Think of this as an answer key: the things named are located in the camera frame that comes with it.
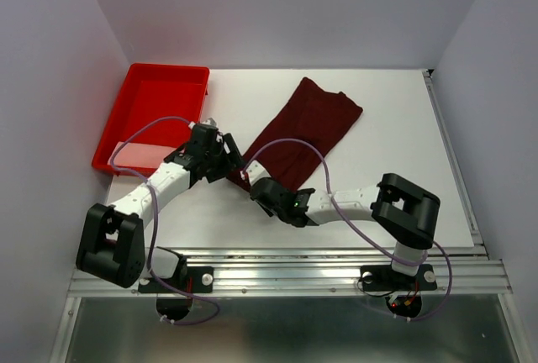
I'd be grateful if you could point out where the dark red t shirt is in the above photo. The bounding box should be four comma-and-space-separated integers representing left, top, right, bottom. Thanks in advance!
243, 77, 363, 191

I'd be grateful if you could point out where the red plastic tray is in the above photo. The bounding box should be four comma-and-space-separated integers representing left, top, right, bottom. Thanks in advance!
92, 63, 209, 176

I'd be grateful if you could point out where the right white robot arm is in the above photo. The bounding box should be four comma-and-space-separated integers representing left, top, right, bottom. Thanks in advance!
249, 173, 440, 287

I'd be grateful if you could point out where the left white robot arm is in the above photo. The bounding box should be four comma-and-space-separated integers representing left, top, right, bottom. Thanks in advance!
76, 124, 245, 288

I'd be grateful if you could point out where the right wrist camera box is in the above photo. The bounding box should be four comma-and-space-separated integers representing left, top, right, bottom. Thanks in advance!
245, 160, 291, 205

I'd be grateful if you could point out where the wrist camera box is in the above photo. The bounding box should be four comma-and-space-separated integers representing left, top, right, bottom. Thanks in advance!
245, 160, 291, 205
189, 118, 219, 153

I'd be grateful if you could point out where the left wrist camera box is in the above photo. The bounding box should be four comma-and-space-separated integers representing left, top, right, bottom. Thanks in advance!
189, 118, 219, 153

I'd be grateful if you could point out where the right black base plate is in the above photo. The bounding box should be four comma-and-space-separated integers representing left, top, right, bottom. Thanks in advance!
359, 264, 438, 292

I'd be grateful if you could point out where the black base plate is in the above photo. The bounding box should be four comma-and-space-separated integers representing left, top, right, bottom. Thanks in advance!
359, 264, 438, 292
138, 266, 214, 294

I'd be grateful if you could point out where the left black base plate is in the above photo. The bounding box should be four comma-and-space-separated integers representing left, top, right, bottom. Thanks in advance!
138, 266, 214, 294

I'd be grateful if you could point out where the aluminium rail frame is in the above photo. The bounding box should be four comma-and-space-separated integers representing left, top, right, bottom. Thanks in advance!
51, 70, 532, 362

